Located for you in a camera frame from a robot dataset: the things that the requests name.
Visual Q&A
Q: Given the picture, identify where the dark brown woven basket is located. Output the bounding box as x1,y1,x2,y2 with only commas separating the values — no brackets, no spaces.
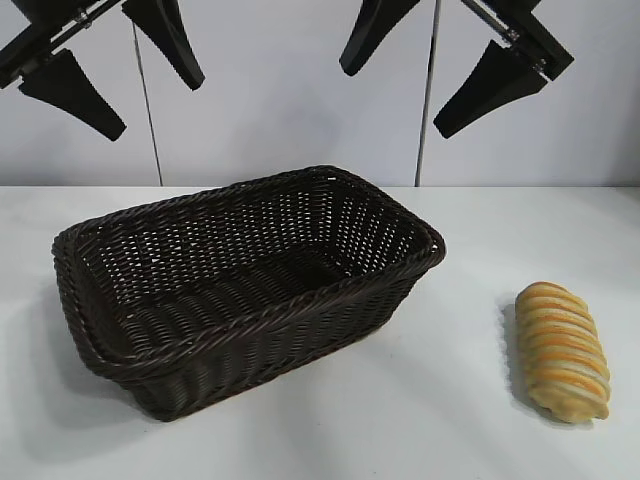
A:
51,163,447,419

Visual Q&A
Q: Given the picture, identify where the long striped bread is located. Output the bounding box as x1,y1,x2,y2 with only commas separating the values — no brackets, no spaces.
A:
514,281,613,398

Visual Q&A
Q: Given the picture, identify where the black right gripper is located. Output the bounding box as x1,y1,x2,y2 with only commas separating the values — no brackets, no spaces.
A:
339,0,576,141

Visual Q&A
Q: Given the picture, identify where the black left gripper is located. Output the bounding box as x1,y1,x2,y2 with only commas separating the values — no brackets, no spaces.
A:
0,0,207,145

